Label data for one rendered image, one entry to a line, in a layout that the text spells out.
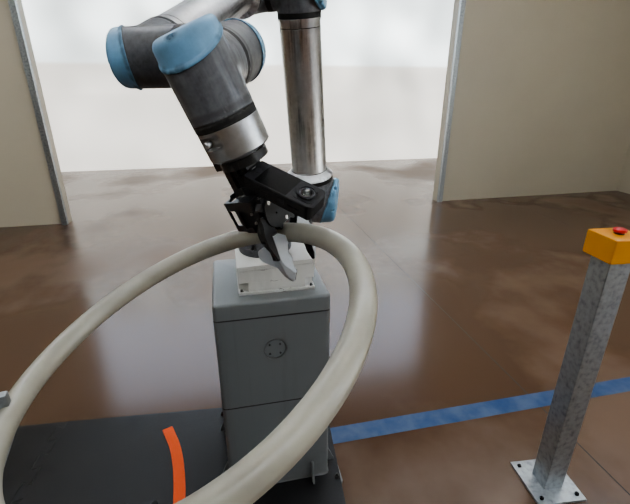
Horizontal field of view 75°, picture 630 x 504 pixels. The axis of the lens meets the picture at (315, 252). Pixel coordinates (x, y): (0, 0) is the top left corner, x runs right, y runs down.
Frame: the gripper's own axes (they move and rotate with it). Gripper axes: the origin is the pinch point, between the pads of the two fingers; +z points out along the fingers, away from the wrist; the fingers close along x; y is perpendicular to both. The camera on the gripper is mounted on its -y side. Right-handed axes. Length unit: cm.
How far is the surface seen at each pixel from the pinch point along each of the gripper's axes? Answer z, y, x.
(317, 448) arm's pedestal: 110, 57, -13
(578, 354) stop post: 97, -25, -74
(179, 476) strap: 102, 102, 23
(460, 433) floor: 152, 22, -61
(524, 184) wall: 294, 111, -549
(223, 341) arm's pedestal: 46, 66, -9
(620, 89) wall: 223, 6, -681
